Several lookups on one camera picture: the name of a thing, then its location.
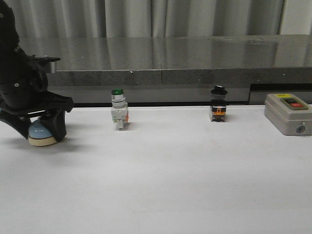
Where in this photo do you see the grey curtain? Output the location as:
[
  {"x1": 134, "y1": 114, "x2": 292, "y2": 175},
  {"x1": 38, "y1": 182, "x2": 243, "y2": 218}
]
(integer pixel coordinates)
[{"x1": 8, "y1": 0, "x2": 284, "y2": 38}]

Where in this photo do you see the black rotary selector switch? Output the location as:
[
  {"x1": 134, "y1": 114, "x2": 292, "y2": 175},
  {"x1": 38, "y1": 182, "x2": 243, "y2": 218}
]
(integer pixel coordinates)
[{"x1": 209, "y1": 85, "x2": 228, "y2": 122}]

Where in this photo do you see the grey on/off switch box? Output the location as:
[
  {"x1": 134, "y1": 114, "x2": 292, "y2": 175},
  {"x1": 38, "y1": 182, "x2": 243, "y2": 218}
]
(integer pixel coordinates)
[{"x1": 264, "y1": 94, "x2": 312, "y2": 136}]

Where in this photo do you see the green push button switch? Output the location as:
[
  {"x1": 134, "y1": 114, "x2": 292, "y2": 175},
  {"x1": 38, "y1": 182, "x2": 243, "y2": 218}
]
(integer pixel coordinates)
[{"x1": 111, "y1": 88, "x2": 129, "y2": 130}]

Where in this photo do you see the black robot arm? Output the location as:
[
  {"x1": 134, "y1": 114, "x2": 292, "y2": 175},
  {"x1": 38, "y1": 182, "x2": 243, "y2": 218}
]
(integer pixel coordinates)
[{"x1": 0, "y1": 0, "x2": 74, "y2": 146}]

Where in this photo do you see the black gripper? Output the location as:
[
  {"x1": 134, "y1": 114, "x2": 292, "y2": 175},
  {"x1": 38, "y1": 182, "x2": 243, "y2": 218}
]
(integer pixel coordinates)
[{"x1": 0, "y1": 56, "x2": 74, "y2": 142}]

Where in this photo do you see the grey stone counter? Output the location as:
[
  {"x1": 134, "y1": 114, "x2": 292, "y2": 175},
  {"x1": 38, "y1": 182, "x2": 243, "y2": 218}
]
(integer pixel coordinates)
[{"x1": 20, "y1": 35, "x2": 312, "y2": 107}]

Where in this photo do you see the blue and cream call bell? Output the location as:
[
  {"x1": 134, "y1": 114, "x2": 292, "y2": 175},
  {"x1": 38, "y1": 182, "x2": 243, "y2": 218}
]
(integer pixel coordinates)
[{"x1": 28, "y1": 120, "x2": 57, "y2": 147}]

